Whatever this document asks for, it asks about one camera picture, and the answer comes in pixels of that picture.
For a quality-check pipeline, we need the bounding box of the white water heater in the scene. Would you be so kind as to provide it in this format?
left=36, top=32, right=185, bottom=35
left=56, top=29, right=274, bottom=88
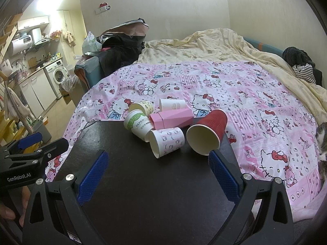
left=8, top=35, right=33, bottom=56

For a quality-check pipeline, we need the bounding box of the teal headboard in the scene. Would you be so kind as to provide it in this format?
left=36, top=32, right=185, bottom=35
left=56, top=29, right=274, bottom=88
left=244, top=37, right=283, bottom=57

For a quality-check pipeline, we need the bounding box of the red ribbed paper cup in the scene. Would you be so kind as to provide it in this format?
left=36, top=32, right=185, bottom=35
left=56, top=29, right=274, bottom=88
left=186, top=109, right=228, bottom=156

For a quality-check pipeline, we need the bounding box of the grey trash bin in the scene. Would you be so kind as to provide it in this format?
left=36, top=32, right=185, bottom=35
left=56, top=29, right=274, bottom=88
left=32, top=119, right=52, bottom=144

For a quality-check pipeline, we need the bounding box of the white Hello Kitty cup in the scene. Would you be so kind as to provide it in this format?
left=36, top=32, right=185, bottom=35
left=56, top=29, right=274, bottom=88
left=149, top=127, right=185, bottom=159

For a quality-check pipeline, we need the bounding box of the tabby cat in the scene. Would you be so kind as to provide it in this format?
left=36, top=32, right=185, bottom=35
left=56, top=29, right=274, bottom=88
left=315, top=122, right=327, bottom=182

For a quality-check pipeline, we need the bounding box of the black square board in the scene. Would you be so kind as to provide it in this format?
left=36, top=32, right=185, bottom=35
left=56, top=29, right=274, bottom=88
left=56, top=121, right=234, bottom=244

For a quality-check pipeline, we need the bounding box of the pink Hello Kitty sheet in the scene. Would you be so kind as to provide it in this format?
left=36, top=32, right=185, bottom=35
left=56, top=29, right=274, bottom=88
left=45, top=60, right=323, bottom=222

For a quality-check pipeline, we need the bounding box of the yellow wooden shelf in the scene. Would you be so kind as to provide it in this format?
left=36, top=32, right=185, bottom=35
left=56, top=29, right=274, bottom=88
left=1, top=109, right=41, bottom=154

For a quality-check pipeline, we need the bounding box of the pink faceted paper cup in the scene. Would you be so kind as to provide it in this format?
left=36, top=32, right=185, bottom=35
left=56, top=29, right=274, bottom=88
left=149, top=108, right=194, bottom=130

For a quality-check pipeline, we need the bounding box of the white kitchen cabinet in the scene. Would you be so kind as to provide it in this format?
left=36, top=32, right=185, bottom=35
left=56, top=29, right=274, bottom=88
left=14, top=69, right=56, bottom=118

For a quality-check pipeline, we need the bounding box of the teal bed footboard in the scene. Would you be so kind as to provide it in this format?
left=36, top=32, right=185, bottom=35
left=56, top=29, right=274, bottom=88
left=74, top=55, right=105, bottom=91

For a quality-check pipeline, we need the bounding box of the striped black white garment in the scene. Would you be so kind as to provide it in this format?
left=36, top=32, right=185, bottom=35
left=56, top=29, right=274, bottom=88
left=292, top=64, right=316, bottom=84

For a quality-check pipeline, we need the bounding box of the plain white paper cup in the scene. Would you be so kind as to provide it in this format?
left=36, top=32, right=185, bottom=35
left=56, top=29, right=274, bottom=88
left=159, top=98, right=187, bottom=112

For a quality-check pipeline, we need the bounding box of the yellow patterned paper cup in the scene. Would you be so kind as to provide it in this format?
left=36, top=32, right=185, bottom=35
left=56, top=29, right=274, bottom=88
left=129, top=101, right=154, bottom=116

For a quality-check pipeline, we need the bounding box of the person's left hand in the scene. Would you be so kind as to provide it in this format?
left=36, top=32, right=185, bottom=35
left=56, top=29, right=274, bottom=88
left=1, top=186, right=30, bottom=227

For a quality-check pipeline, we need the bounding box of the white washing machine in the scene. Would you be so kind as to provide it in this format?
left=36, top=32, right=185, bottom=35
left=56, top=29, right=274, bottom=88
left=44, top=58, right=69, bottom=100

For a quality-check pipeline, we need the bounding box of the white plastic bag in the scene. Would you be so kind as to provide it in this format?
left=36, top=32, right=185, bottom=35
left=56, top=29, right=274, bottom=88
left=82, top=32, right=102, bottom=54

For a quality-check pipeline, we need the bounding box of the white green-leaf paper cup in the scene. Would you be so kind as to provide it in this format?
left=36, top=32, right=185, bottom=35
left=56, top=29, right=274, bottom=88
left=124, top=109, right=154, bottom=142

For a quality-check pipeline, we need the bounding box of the range hood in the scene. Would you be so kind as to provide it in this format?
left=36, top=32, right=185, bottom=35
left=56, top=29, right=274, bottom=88
left=29, top=28, right=50, bottom=47

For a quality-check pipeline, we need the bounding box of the cream yellow blanket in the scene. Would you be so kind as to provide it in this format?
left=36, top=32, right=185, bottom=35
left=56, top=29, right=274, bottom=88
left=135, top=28, right=326, bottom=124

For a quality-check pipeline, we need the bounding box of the black clothes pile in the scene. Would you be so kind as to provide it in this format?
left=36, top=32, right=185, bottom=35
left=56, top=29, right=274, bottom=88
left=96, top=18, right=149, bottom=77

